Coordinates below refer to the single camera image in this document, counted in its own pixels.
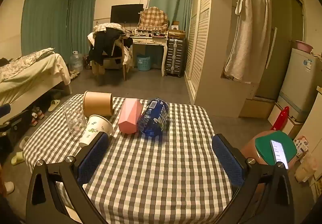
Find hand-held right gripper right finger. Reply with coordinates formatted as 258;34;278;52
212;134;295;224

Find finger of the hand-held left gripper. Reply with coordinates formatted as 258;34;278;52
0;110;29;139
0;103;11;120

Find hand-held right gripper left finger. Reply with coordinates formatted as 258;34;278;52
26;132;111;224

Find white leaf print paper cup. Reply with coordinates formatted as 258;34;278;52
78;114;113;148

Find clear plastic cup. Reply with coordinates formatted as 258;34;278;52
63;100;87;136

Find brown paper cup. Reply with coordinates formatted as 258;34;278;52
83;91;113;117

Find pink faceted cup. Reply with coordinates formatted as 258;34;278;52
118;98;143;134

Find blue printed cup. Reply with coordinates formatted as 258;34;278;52
136;97;169;137

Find shoes under bed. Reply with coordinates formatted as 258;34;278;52
30;107;45;126

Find white slipper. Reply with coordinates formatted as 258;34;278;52
4;181;15;195
20;136;32;150

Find yellow slipper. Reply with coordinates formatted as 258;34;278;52
11;152;25;165

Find beige slippers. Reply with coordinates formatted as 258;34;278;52
48;100;61;112

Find brown stool with green top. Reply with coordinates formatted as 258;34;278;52
240;130;297;166

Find bed with cream sheet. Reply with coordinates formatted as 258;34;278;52
0;48;72;124

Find floral quilt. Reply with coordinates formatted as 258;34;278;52
0;48;54;82

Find smartphone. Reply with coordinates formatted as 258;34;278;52
270;139;289;170

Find grey checkered tablecloth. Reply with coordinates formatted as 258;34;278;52
23;96;233;224

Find red bottle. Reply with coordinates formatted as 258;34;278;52
271;106;290;131

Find printed carton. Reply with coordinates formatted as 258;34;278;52
294;136;309;158

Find white storage box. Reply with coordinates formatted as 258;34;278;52
268;102;302;134

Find white plastic bag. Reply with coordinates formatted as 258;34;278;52
294;154;317;183

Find clear water jug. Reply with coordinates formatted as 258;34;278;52
69;51;83;72

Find wooden chair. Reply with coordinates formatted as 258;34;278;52
92;38;131;81

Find blue laundry basket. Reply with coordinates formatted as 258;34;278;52
136;54;151;72

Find white fridge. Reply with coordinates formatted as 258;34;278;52
277;48;322;122

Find white wardrobe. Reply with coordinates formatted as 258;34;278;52
185;0;271;117

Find dark clothes pile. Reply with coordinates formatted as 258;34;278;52
88;27;126;66

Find silver suitcase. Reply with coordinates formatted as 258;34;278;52
165;37;187;78

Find white towel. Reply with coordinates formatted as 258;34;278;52
224;0;269;81

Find white desk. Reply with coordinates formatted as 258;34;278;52
129;35;168;77

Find grey door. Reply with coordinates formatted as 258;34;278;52
255;0;305;100

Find brown cardboard box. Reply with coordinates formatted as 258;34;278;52
168;29;187;39

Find pink basin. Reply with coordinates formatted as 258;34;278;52
295;40;314;53

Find black television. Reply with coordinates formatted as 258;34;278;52
110;4;144;24

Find plaid cloth cover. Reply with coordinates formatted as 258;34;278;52
137;6;169;32

